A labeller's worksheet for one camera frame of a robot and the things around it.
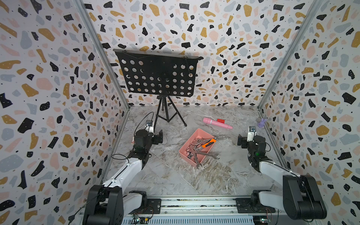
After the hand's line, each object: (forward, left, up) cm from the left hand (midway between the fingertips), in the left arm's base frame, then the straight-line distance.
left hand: (155, 129), depth 85 cm
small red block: (+19, -46, -15) cm, 52 cm away
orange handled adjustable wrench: (-4, -35, -9) cm, 37 cm away
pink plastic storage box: (-8, -24, -14) cm, 29 cm away
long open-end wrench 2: (-18, -26, -10) cm, 33 cm away
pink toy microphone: (+18, -37, -15) cm, 44 cm away
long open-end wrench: (-15, -35, -5) cm, 38 cm away
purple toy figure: (+15, -77, -16) cm, 80 cm away
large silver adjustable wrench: (-1, -28, -14) cm, 31 cm away
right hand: (-1, -59, -5) cm, 59 cm away
